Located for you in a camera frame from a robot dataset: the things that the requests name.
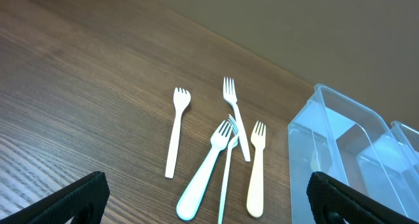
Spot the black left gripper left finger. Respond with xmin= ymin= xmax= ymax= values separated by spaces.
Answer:
xmin=1 ymin=171 xmax=110 ymax=224

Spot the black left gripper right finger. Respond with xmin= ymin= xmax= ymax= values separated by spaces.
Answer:
xmin=306 ymin=172 xmax=418 ymax=224

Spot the yellow thick-handled fork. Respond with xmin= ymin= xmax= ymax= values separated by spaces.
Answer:
xmin=246 ymin=121 xmax=266 ymax=218

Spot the teal thick-handled fork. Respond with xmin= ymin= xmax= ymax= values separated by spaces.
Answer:
xmin=176 ymin=121 xmax=232 ymax=221

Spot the thin translucent white fork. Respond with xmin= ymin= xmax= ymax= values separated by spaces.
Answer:
xmin=217 ymin=115 xmax=238 ymax=224

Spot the cream fork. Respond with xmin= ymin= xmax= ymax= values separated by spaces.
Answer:
xmin=165 ymin=88 xmax=191 ymax=178

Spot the white long plastic fork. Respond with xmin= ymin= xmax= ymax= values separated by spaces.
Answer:
xmin=223 ymin=77 xmax=251 ymax=162

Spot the clear left plastic container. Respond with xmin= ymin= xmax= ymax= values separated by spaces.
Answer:
xmin=287 ymin=84 xmax=418 ymax=223

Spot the clear plastic container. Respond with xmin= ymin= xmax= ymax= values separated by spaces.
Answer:
xmin=287 ymin=84 xmax=418 ymax=223
xmin=391 ymin=121 xmax=418 ymax=174

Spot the clear right plastic container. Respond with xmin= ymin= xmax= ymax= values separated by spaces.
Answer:
xmin=391 ymin=121 xmax=418 ymax=174

